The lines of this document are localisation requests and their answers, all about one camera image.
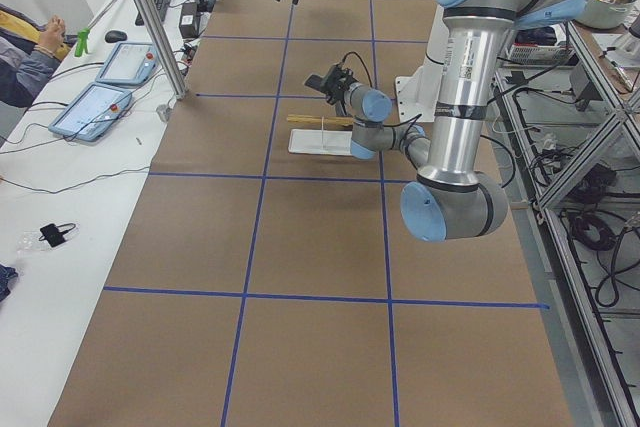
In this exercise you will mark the black computer mouse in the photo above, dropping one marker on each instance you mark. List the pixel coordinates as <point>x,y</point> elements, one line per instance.
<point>114,36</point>

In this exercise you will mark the small black cable adapter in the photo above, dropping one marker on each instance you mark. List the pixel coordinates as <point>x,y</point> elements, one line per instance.
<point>56,234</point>

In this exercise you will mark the person's forearm grey sleeve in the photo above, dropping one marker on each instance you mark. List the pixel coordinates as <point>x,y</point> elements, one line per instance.
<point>23,75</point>

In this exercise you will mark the grey and blue towel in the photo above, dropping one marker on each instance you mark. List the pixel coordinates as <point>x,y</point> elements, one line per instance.
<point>316,83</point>

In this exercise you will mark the black power adapter box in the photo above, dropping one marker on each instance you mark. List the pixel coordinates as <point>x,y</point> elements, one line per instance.
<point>189,23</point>

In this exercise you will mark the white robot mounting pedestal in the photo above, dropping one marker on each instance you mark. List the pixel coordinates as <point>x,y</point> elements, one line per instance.
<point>417,94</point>

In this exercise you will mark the green clamp tool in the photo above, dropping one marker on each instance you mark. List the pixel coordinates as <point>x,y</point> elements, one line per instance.
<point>81,45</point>

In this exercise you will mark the blue teach pendant near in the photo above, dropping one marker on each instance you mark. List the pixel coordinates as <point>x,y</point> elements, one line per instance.
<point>92,113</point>

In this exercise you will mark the grey aluminium frame post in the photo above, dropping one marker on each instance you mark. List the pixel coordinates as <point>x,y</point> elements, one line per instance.
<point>155,29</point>

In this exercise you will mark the white towel rack base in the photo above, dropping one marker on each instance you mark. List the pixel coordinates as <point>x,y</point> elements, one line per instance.
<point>319,142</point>

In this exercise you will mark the blue teach pendant far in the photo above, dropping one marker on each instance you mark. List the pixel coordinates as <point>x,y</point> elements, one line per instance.
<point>129,64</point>

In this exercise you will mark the person's hand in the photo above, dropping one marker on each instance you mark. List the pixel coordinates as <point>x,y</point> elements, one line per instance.
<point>52,37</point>

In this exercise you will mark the steel bowl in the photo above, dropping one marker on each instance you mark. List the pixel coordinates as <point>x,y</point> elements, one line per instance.
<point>605,14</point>

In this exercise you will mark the blue teach pendant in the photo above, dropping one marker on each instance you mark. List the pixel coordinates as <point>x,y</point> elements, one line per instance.
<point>129,64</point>
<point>92,113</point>

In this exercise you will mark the wooden rack rod outer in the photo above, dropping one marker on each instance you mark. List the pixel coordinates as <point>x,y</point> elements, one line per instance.
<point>321,120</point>

